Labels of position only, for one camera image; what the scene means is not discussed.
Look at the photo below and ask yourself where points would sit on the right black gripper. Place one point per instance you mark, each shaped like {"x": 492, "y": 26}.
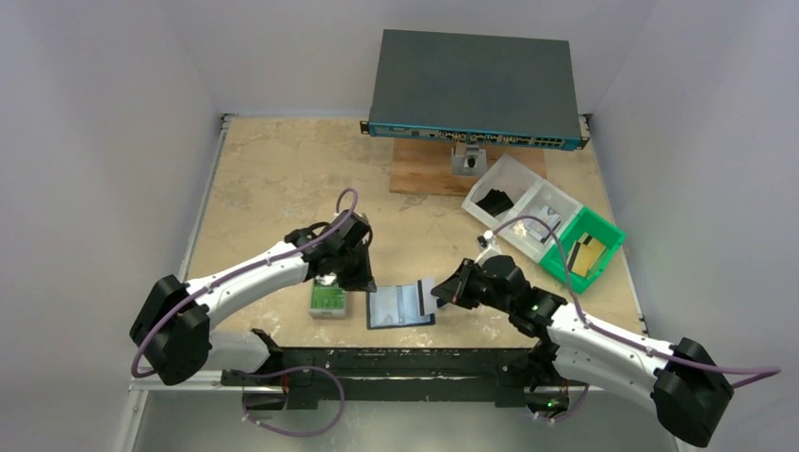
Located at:
{"x": 465, "y": 287}

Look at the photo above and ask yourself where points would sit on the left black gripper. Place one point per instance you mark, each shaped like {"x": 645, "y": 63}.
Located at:
{"x": 350, "y": 271}

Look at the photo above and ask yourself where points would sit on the white card black stripe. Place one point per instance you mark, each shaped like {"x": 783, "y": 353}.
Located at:
{"x": 416, "y": 300}

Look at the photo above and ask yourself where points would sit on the blue card holder wallet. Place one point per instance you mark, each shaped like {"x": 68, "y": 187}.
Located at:
{"x": 384, "y": 313}

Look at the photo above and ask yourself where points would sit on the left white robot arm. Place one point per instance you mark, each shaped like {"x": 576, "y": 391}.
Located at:
{"x": 172, "y": 330}

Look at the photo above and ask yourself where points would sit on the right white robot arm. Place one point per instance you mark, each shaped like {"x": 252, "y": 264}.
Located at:
{"x": 675, "y": 382}

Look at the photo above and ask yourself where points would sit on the green card box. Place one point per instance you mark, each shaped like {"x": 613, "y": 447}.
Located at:
{"x": 328, "y": 299}

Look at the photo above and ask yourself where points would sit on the black card in bin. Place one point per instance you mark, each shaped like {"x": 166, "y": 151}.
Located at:
{"x": 495, "y": 202}

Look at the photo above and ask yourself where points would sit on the white blue card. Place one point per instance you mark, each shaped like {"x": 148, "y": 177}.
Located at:
{"x": 549, "y": 218}

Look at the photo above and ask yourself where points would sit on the gold card black stripe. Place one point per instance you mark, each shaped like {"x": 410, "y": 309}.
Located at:
{"x": 598, "y": 248}

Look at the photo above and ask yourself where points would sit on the clear plastic bin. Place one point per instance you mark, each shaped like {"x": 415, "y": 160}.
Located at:
{"x": 517, "y": 234}
{"x": 507, "y": 174}

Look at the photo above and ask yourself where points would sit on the wooden board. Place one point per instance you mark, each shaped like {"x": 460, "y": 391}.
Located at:
{"x": 423, "y": 167}

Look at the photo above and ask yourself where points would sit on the grey metal stand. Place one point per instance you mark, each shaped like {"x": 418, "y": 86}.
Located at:
{"x": 468, "y": 160}

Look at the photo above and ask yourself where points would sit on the green plastic bin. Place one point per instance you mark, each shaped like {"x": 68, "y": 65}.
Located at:
{"x": 590, "y": 222}

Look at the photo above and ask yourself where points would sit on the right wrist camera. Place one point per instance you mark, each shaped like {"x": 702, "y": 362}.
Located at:
{"x": 488, "y": 247}

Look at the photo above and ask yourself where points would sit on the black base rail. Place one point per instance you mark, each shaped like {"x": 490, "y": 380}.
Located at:
{"x": 504, "y": 377}

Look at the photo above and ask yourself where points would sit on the blue network switch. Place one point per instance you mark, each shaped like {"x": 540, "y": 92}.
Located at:
{"x": 463, "y": 88}

